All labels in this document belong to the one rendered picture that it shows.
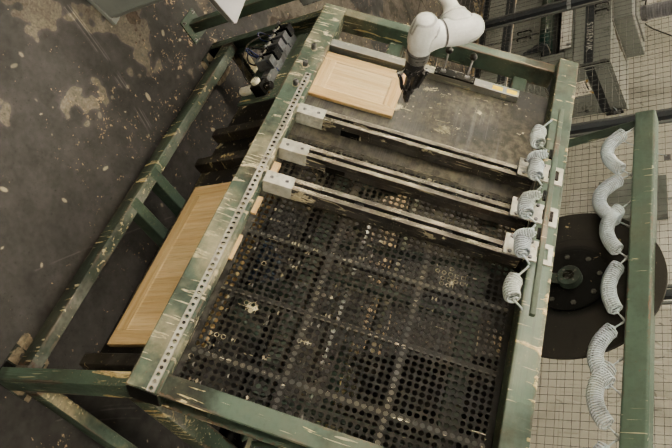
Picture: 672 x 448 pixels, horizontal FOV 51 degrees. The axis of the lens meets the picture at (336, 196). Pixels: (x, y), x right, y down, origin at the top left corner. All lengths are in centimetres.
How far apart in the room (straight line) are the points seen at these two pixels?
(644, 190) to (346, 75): 148
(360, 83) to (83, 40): 133
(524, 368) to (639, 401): 51
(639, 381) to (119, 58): 275
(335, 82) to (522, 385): 164
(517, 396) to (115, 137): 221
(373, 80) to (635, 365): 169
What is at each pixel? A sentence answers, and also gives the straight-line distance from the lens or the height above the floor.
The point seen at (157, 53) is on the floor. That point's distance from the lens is 390.
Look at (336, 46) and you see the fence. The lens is 353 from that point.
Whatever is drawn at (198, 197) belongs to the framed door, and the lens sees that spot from 346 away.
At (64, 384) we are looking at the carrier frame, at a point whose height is 45.
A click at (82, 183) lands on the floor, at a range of 342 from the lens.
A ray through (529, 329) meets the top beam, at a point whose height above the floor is 188.
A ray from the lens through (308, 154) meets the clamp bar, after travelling 297.
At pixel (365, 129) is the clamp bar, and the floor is 119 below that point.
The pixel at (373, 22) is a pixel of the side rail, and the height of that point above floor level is 104.
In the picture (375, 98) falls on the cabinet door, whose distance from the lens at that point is 332.
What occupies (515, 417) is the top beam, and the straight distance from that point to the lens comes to 249.
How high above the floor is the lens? 270
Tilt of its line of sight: 33 degrees down
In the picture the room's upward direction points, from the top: 82 degrees clockwise
